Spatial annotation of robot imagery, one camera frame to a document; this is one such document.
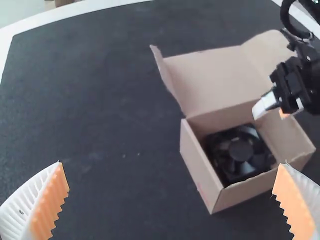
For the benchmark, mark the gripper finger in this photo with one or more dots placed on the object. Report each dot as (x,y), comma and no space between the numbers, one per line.
(37,207)
(297,205)

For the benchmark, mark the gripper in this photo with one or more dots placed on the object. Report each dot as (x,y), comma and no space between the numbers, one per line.
(297,82)

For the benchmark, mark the black square fan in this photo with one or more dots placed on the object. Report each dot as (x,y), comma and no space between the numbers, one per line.
(237,152)

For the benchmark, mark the cardboard box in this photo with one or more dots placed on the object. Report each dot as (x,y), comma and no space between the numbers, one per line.
(225,82)

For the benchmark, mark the black mat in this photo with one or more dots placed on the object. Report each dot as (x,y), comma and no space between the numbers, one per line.
(100,100)

